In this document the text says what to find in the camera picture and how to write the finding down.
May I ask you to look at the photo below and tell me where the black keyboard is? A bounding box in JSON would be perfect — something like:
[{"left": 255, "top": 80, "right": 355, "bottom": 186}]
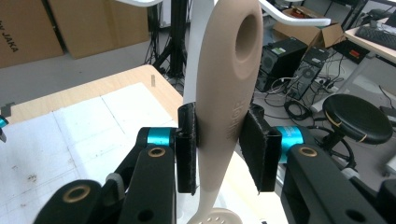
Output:
[{"left": 354, "top": 23, "right": 396, "bottom": 51}]

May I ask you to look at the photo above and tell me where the black computer tower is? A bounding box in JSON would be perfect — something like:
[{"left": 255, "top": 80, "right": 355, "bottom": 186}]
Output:
[
  {"left": 287, "top": 46, "right": 332, "bottom": 101},
  {"left": 254, "top": 36, "right": 309, "bottom": 93}
]

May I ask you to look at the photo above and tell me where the plain brown cardboard box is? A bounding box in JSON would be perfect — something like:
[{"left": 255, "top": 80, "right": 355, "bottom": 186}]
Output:
[{"left": 48, "top": 0, "right": 150, "bottom": 61}]

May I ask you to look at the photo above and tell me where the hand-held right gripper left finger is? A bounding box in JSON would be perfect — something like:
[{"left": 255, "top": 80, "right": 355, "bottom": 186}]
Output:
[{"left": 136, "top": 102, "right": 199, "bottom": 197}]

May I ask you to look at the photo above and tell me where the beige slotted spoon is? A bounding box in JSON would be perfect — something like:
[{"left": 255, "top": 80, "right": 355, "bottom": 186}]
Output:
[{"left": 186, "top": 0, "right": 265, "bottom": 224}]

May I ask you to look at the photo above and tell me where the open brown cardboard box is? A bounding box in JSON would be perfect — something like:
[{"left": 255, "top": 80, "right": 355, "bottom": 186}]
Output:
[{"left": 273, "top": 7, "right": 347, "bottom": 49}]

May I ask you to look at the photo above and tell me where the black round stool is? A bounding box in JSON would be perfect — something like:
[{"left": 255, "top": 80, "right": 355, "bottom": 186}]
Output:
[{"left": 321, "top": 92, "right": 394, "bottom": 171}]

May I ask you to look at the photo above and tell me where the black frame stand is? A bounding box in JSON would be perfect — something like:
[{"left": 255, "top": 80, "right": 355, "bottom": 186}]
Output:
[{"left": 151, "top": 0, "right": 191, "bottom": 79}]

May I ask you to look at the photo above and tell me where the light wooden desk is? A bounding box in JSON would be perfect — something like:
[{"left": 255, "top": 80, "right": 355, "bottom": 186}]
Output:
[{"left": 343, "top": 18, "right": 396, "bottom": 64}]

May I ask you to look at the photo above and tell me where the grey table bracket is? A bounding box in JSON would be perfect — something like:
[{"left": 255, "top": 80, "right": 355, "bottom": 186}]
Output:
[{"left": 0, "top": 102, "right": 16, "bottom": 119}]

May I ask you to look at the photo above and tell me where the black floor cable coil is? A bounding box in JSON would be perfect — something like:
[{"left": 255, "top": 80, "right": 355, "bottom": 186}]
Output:
[{"left": 283, "top": 98, "right": 313, "bottom": 121}]

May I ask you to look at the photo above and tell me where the white power strip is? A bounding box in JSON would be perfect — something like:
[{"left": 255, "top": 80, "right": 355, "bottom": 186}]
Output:
[{"left": 310, "top": 83, "right": 341, "bottom": 114}]

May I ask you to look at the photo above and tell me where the printed brown cardboard box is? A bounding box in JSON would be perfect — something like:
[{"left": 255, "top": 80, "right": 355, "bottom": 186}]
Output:
[{"left": 0, "top": 0, "right": 65, "bottom": 70}]

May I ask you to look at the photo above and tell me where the white desk leg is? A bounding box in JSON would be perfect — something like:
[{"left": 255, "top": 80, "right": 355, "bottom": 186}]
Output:
[{"left": 338, "top": 51, "right": 375, "bottom": 95}]

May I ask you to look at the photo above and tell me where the white grid mat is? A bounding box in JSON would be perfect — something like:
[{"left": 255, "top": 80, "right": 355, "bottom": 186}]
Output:
[{"left": 0, "top": 81, "right": 185, "bottom": 224}]

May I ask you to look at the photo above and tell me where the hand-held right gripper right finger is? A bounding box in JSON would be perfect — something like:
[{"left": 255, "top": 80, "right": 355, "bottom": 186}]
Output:
[{"left": 238, "top": 104, "right": 305, "bottom": 194}]

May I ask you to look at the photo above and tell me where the white hook stand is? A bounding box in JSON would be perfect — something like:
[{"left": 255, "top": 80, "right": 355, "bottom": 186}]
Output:
[{"left": 116, "top": 0, "right": 332, "bottom": 224}]

